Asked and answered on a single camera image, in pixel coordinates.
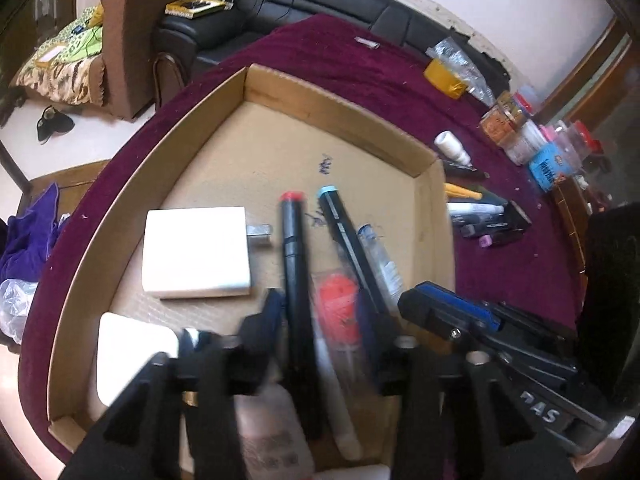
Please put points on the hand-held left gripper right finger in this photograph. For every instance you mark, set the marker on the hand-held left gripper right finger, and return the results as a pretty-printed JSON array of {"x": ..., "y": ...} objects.
[{"x": 370, "y": 330}]

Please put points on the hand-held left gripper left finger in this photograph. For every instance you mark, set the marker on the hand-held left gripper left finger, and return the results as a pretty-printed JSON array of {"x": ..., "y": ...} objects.
[{"x": 270, "y": 320}]

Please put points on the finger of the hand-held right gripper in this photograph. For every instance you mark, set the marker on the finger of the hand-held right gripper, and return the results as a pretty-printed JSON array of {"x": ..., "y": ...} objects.
[
  {"x": 540, "y": 322},
  {"x": 450, "y": 300}
]

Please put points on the clear plastic pack red insert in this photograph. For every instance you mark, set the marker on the clear plastic pack red insert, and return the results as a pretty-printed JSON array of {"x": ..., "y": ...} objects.
[{"x": 337, "y": 300}]

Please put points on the red capped black marker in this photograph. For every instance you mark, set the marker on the red capped black marker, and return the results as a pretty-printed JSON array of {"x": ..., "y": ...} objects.
[{"x": 295, "y": 280}]

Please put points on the pile of marker pens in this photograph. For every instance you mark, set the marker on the pile of marker pens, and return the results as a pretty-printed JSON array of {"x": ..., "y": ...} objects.
[{"x": 475, "y": 208}]

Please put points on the white marker pen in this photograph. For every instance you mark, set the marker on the white marker pen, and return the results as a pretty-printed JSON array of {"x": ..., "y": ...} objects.
[{"x": 345, "y": 425}]

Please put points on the blue capped black marker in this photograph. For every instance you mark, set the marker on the blue capped black marker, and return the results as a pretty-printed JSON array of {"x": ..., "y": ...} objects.
[{"x": 340, "y": 230}]

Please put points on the white glue bottle orange cap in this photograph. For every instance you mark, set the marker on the white glue bottle orange cap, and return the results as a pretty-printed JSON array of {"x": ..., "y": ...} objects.
[{"x": 270, "y": 435}]

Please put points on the shallow cardboard box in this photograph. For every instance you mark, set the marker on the shallow cardboard box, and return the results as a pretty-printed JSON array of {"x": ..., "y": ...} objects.
[{"x": 280, "y": 140}]

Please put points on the wooden brick pattern counter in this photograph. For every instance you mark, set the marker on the wooden brick pattern counter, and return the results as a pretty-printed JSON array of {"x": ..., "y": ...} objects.
[{"x": 570, "y": 225}]

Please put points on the small white bottle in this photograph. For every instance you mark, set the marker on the small white bottle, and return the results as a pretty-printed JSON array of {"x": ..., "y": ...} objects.
[{"x": 452, "y": 146}]

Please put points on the clear jar with red lid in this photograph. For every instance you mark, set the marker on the clear jar with red lid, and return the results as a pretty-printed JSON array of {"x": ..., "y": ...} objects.
[{"x": 587, "y": 142}]

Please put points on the large white jar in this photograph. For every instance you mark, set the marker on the large white jar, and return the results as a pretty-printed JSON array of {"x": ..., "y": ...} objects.
[{"x": 527, "y": 145}]

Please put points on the orange label jar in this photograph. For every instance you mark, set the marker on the orange label jar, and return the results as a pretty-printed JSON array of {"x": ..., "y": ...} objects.
[{"x": 497, "y": 127}]

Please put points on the clear jar with red contents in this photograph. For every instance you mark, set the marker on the clear jar with red contents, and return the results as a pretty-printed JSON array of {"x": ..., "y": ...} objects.
[{"x": 520, "y": 104}]

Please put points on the yellow tape roll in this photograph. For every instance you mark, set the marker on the yellow tape roll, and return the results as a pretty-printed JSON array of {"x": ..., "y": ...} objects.
[{"x": 445, "y": 77}]

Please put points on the crinkled clear plastic wrapper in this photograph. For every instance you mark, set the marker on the crinkled clear plastic wrapper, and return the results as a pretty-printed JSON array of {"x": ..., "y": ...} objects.
[{"x": 455, "y": 60}]

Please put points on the low wooden table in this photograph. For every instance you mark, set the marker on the low wooden table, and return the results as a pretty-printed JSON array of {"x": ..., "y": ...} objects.
[{"x": 65, "y": 180}]

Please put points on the purple cloth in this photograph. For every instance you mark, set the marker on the purple cloth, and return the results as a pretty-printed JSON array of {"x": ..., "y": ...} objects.
[{"x": 30, "y": 235}]

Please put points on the clear plastic bag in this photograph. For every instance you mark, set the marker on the clear plastic bag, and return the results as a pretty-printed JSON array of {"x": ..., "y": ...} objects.
[{"x": 15, "y": 310}]

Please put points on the small metal nail clipper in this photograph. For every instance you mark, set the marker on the small metal nail clipper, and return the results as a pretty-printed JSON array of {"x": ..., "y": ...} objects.
[{"x": 366, "y": 41}]

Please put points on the black shoe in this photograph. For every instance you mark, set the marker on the black shoe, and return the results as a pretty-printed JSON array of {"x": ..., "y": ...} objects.
[{"x": 52, "y": 122}]

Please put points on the black leather sofa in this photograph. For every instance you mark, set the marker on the black leather sofa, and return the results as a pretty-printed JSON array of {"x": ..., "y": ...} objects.
[{"x": 310, "y": 5}]

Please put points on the brown armchair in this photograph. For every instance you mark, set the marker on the brown armchair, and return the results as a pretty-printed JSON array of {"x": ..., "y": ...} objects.
[{"x": 125, "y": 35}]

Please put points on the yellow and black flat box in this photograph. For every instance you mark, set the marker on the yellow and black flat box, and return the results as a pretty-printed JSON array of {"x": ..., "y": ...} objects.
[{"x": 197, "y": 6}]

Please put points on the yellow patterned blanket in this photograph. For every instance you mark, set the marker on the yellow patterned blanket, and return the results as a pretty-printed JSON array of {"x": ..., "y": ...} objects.
[{"x": 60, "y": 75}]

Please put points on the small tan packet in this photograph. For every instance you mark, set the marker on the small tan packet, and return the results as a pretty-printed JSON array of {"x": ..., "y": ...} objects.
[{"x": 47, "y": 55}]

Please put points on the wooden door frame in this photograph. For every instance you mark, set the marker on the wooden door frame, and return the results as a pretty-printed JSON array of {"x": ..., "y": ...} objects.
[{"x": 590, "y": 70}]

